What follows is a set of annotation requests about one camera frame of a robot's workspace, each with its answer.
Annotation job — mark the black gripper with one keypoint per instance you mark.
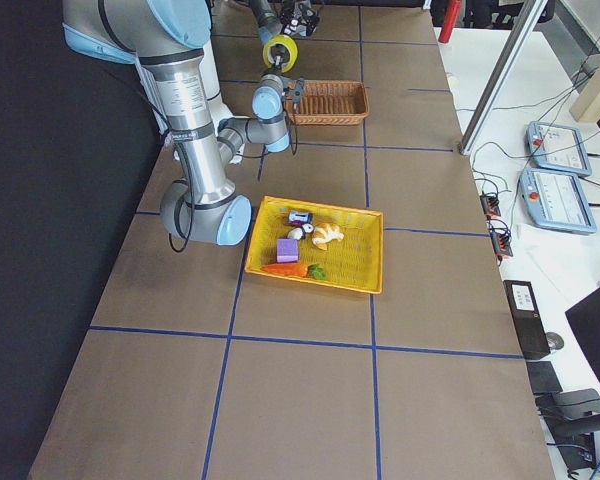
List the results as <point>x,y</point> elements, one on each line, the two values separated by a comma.
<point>279,64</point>
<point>296,22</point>

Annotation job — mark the yellow tape roll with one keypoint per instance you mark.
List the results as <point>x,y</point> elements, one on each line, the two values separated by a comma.
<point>280,44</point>

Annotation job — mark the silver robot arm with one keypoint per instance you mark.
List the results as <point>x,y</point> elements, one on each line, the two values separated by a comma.
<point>171,41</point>
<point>267,18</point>

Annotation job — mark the brown wicker basket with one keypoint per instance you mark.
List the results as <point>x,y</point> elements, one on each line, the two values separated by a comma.
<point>332,103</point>

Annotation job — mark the yellow plastic woven basket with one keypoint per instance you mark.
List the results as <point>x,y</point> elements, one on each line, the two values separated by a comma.
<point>355,263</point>

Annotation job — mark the small dark can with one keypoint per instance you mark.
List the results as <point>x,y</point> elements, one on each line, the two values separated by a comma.
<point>299,218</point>

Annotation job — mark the white small bottle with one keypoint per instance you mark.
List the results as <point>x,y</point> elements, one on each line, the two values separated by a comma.
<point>300,232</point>

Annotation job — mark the toy croissant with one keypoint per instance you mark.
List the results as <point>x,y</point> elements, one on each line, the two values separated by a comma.
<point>324,233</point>

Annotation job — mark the purple foam cube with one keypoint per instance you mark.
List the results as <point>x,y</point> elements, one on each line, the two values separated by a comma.
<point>287,250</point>

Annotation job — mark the toy carrot with leaves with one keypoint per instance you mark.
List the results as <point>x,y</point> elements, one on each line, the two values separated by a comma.
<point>296,269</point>

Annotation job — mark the orange black connector upper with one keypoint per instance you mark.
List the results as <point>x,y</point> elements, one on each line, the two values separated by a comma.
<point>490,204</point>

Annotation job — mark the orange black connector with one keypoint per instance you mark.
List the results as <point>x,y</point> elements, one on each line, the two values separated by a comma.
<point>490,204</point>
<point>500,235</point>

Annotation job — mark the orange black connector lower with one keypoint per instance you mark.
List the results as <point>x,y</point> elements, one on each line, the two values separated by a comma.
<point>500,235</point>

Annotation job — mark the upper teach pendant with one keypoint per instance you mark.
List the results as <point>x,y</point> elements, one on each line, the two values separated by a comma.
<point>558,147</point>

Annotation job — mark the teach pendant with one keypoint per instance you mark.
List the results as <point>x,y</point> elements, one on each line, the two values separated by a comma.
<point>558,147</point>
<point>556,201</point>

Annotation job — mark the lower teach pendant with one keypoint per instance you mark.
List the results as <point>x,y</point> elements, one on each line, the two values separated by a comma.
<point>556,201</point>

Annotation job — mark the black box with label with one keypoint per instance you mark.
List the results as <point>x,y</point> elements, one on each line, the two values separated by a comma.
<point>526,318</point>

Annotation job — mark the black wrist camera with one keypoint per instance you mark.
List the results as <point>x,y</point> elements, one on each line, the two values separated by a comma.
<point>296,93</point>

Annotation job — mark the aluminium frame post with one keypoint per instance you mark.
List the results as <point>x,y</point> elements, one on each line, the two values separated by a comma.
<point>529,15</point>

